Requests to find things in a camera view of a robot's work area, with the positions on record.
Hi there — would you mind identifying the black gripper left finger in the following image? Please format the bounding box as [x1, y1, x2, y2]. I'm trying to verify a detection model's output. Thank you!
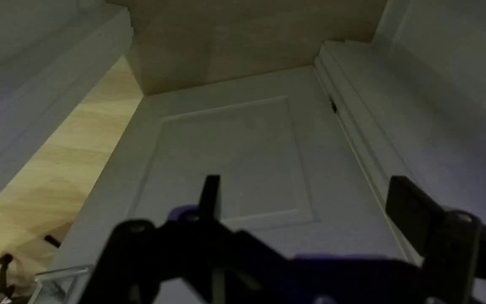
[199, 174, 221, 220]

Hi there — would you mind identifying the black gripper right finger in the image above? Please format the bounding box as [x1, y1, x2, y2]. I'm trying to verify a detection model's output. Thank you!
[385, 176, 445, 259]

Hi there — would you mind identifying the white panelled door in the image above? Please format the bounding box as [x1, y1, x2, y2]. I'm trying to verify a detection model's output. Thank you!
[37, 68, 424, 304]

